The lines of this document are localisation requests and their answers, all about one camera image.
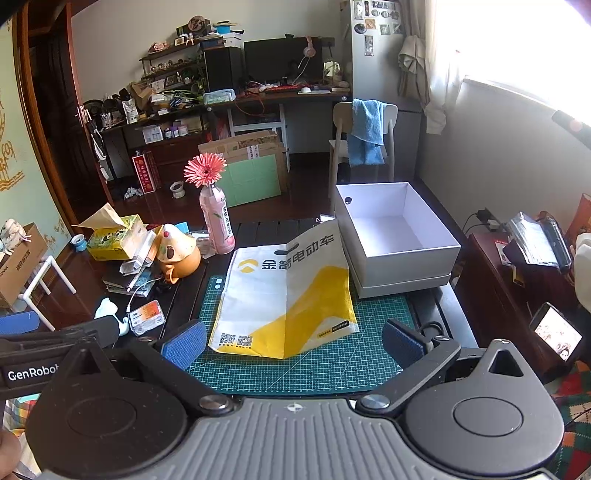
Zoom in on white pipe frame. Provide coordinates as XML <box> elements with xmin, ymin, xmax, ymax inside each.
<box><xmin>18</xmin><ymin>254</ymin><xmax>77</xmax><ymax>331</ymax></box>

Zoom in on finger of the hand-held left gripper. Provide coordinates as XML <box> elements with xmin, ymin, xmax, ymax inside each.
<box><xmin>0</xmin><ymin>311</ymin><xmax>56</xmax><ymax>343</ymax></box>
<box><xmin>28</xmin><ymin>318</ymin><xmax>124</xmax><ymax>355</ymax></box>

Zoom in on black monitor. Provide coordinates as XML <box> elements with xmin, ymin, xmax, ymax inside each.
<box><xmin>244</xmin><ymin>36</ymin><xmax>324</xmax><ymax>86</ymax></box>

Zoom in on plaid cloth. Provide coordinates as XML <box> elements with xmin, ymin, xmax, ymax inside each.
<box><xmin>0</xmin><ymin>394</ymin><xmax>43</xmax><ymax>480</ymax></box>

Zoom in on dark wooden cabinet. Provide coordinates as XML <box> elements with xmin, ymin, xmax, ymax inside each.
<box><xmin>464</xmin><ymin>231</ymin><xmax>591</xmax><ymax>385</ymax></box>

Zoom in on pink headphones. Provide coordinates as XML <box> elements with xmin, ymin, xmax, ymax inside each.
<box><xmin>295</xmin><ymin>36</ymin><xmax>318</xmax><ymax>79</ymax></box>

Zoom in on small white box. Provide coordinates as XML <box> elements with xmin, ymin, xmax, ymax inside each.
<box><xmin>120</xmin><ymin>230</ymin><xmax>158</xmax><ymax>276</ymax></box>

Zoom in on person's left hand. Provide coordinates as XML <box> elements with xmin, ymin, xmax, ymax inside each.
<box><xmin>0</xmin><ymin>430</ymin><xmax>22</xmax><ymax>476</ymax></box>

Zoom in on white curtain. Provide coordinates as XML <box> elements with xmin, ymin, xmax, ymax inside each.
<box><xmin>406</xmin><ymin>0</ymin><xmax>466</xmax><ymax>136</ymax></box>

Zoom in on smartphone on stand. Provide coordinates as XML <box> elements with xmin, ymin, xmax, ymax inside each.
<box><xmin>529</xmin><ymin>302</ymin><xmax>584</xmax><ymax>363</ymax></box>

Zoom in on black computer tower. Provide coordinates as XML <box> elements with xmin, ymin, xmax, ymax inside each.
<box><xmin>202</xmin><ymin>46</ymin><xmax>245</xmax><ymax>93</ymax></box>

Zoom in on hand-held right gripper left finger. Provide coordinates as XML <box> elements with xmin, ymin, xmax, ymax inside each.
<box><xmin>48</xmin><ymin>320</ymin><xmax>235</xmax><ymax>416</ymax></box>

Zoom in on pink drink bottle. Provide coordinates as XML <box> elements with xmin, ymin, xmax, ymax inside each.
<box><xmin>199</xmin><ymin>182</ymin><xmax>236</xmax><ymax>256</ymax></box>

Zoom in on dark wooden door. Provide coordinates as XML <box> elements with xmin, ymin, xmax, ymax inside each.
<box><xmin>18</xmin><ymin>0</ymin><xmax>117</xmax><ymax>227</ymax></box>

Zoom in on white plush toy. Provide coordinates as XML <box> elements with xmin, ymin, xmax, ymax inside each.
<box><xmin>573</xmin><ymin>233</ymin><xmax>591</xmax><ymax>296</ymax></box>

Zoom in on pink artificial flower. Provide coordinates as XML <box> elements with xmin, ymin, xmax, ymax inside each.
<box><xmin>184</xmin><ymin>154</ymin><xmax>228</xmax><ymax>189</ymax></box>

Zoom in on blue towel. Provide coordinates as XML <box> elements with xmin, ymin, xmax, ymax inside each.
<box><xmin>347</xmin><ymin>98</ymin><xmax>387</xmax><ymax>167</ymax></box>

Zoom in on green cutting mat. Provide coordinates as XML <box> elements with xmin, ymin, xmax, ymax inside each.
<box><xmin>187</xmin><ymin>276</ymin><xmax>416</xmax><ymax>396</ymax></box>

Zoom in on cluttered desk shelf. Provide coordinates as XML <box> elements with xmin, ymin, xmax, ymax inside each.
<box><xmin>139</xmin><ymin>41</ymin><xmax>206</xmax><ymax>94</ymax></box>

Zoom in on yellow green tissue box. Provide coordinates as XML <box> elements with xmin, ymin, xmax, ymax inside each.
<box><xmin>71</xmin><ymin>203</ymin><xmax>148</xmax><ymax>262</ymax></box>

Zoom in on red sign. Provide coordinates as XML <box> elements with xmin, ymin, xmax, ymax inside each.
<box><xmin>131</xmin><ymin>148</ymin><xmax>158</xmax><ymax>195</ymax></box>

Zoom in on green board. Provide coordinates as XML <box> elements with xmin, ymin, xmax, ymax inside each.
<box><xmin>221</xmin><ymin>154</ymin><xmax>282</xmax><ymax>208</ymax></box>

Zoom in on white and yellow shopping bag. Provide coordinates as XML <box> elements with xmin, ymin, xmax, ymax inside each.
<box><xmin>208</xmin><ymin>217</ymin><xmax>361</xmax><ymax>361</ymax></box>

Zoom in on stack of books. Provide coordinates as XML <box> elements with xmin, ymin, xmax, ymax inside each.
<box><xmin>102</xmin><ymin>265</ymin><xmax>158</xmax><ymax>297</ymax></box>

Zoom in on orange mug with cream lid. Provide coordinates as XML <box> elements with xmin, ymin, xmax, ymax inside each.
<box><xmin>154</xmin><ymin>223</ymin><xmax>202</xmax><ymax>284</ymax></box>

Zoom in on brown cardboard box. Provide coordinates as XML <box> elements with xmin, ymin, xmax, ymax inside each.
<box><xmin>0</xmin><ymin>223</ymin><xmax>49</xmax><ymax>308</ymax></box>

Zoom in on beige hanging cloth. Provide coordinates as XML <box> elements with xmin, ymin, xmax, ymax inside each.
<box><xmin>398</xmin><ymin>34</ymin><xmax>433</xmax><ymax>99</ymax></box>

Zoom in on dark wooden desk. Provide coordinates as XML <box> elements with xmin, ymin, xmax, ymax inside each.
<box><xmin>99</xmin><ymin>90</ymin><xmax>352</xmax><ymax>182</ymax></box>

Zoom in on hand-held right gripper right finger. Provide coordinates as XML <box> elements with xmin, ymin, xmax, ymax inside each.
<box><xmin>355</xmin><ymin>318</ymin><xmax>544</xmax><ymax>418</ymax></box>

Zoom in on flattened cardboard boxes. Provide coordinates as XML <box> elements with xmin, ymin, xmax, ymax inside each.
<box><xmin>198</xmin><ymin>130</ymin><xmax>291</xmax><ymax>195</ymax></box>

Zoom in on white cable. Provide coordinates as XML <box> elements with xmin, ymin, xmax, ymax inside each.
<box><xmin>124</xmin><ymin>276</ymin><xmax>158</xmax><ymax>320</ymax></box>

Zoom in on power strip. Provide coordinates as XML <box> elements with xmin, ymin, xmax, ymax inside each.
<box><xmin>475</xmin><ymin>209</ymin><xmax>502</xmax><ymax>232</ymax></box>

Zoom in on white cardboard box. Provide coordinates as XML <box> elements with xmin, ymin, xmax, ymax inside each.
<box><xmin>333</xmin><ymin>181</ymin><xmax>462</xmax><ymax>288</ymax></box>

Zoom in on clear case with orange label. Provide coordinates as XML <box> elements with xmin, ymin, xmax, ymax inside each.
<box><xmin>129</xmin><ymin>300</ymin><xmax>166</xmax><ymax>336</ymax></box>

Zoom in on colourful crocheted blanket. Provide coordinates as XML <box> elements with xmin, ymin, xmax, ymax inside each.
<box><xmin>551</xmin><ymin>360</ymin><xmax>591</xmax><ymax>462</ymax></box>

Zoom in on white refrigerator with magnets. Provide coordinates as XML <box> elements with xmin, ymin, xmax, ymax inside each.
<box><xmin>351</xmin><ymin>0</ymin><xmax>423</xmax><ymax>153</ymax></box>

